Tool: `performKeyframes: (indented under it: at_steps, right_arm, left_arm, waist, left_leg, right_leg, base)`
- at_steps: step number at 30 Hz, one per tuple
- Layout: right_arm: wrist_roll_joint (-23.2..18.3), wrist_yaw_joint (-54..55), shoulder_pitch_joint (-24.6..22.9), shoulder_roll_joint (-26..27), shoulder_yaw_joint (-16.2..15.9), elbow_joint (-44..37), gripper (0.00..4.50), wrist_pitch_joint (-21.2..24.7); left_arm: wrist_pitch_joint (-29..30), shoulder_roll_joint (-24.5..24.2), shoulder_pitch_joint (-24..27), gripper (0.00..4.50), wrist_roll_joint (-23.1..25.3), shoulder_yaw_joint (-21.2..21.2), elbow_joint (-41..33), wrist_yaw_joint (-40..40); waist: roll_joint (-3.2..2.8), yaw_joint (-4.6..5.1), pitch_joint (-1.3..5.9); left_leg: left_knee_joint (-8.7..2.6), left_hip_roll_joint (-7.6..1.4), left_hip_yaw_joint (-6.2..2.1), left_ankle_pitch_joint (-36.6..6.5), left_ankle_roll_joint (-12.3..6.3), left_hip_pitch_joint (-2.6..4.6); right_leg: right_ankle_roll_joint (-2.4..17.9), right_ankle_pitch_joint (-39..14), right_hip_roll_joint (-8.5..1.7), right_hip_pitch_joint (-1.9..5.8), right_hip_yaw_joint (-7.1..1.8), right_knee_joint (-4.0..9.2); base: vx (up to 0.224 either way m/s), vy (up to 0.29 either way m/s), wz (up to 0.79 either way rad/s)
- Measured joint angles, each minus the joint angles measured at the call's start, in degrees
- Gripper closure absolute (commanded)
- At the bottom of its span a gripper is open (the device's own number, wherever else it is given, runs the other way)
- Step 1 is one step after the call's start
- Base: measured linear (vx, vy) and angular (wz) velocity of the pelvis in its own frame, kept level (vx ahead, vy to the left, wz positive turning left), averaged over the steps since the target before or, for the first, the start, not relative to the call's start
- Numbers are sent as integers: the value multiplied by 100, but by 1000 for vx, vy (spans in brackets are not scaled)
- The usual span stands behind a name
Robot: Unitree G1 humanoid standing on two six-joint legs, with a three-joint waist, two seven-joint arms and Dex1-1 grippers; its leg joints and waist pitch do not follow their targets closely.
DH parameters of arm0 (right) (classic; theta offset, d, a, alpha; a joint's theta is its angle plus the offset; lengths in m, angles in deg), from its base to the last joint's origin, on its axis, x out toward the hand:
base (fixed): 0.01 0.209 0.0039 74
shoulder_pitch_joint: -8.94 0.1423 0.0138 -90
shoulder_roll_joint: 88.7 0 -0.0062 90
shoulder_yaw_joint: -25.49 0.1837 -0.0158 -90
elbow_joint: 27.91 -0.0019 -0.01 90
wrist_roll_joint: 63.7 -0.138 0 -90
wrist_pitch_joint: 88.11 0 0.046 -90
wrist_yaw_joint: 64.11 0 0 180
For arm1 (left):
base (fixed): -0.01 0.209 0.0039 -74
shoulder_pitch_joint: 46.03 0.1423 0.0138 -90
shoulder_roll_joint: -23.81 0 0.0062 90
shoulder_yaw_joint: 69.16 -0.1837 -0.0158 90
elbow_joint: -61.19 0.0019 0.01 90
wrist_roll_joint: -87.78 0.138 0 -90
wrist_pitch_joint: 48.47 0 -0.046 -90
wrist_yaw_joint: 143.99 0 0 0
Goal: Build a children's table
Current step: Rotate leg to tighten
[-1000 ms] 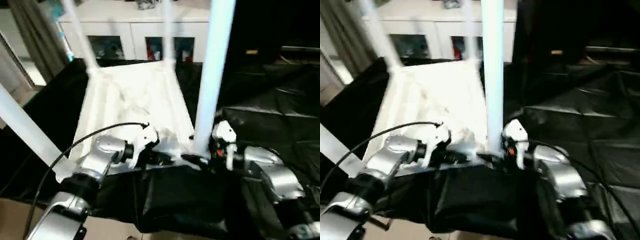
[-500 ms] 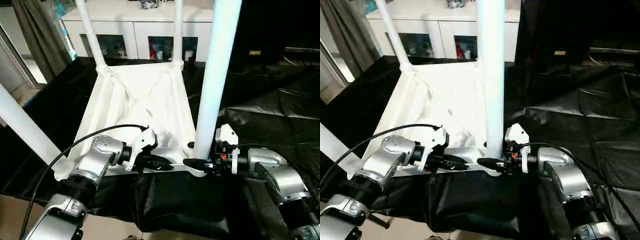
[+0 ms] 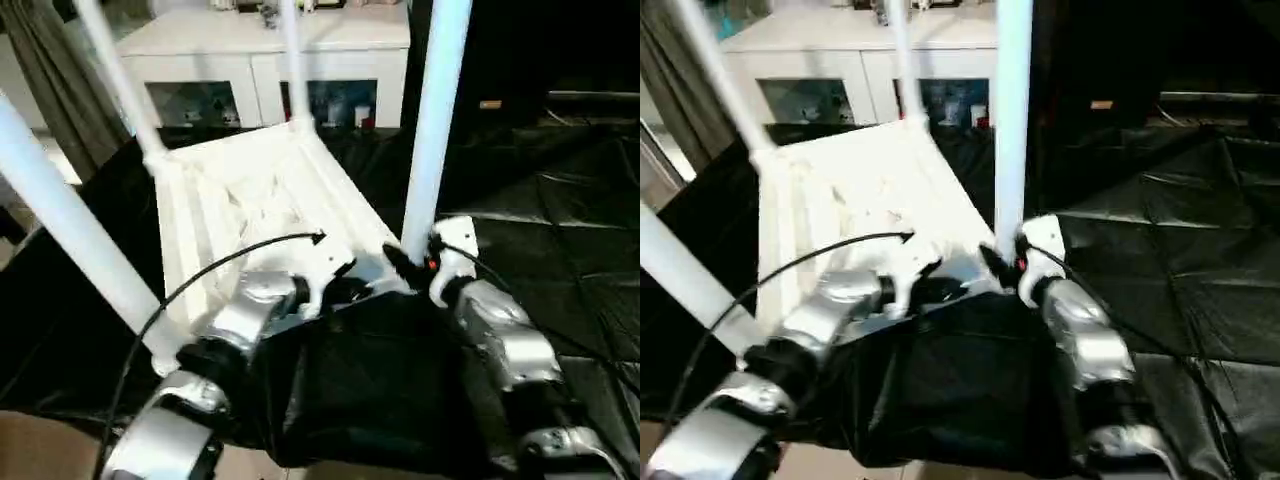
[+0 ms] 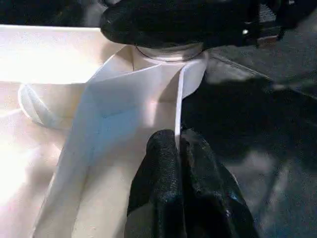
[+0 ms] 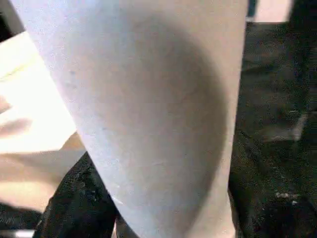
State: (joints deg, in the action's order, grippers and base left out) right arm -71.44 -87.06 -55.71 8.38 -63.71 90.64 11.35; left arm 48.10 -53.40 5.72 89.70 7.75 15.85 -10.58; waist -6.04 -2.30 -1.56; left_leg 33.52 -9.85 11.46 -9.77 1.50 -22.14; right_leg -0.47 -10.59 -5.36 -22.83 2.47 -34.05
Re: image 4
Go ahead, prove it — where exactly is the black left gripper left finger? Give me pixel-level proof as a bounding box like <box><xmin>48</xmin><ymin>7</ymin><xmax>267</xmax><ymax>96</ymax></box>
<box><xmin>123</xmin><ymin>130</ymin><xmax>182</xmax><ymax>238</ymax></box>

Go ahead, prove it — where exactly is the white upturned plastic table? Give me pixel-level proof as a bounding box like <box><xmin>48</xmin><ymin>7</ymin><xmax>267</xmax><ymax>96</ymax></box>
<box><xmin>0</xmin><ymin>25</ymin><xmax>209</xmax><ymax>238</ymax></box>

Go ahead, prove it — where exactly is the white plastic table leg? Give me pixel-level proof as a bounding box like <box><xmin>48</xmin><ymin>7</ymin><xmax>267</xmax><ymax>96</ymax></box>
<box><xmin>133</xmin><ymin>43</ymin><xmax>205</xmax><ymax>63</ymax></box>

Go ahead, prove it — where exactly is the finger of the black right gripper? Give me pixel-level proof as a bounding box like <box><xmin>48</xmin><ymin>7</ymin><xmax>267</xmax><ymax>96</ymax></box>
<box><xmin>99</xmin><ymin>0</ymin><xmax>249</xmax><ymax>50</ymax></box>

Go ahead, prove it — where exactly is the black work mat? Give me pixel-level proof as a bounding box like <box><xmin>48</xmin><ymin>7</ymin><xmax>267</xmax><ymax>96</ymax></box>
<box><xmin>0</xmin><ymin>0</ymin><xmax>317</xmax><ymax>238</ymax></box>

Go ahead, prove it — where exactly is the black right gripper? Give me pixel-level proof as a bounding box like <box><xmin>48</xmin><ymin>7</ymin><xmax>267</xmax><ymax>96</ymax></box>
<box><xmin>244</xmin><ymin>0</ymin><xmax>317</xmax><ymax>48</ymax></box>

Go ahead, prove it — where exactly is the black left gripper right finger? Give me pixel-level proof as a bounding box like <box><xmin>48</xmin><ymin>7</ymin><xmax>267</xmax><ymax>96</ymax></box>
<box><xmin>180</xmin><ymin>128</ymin><xmax>259</xmax><ymax>238</ymax></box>

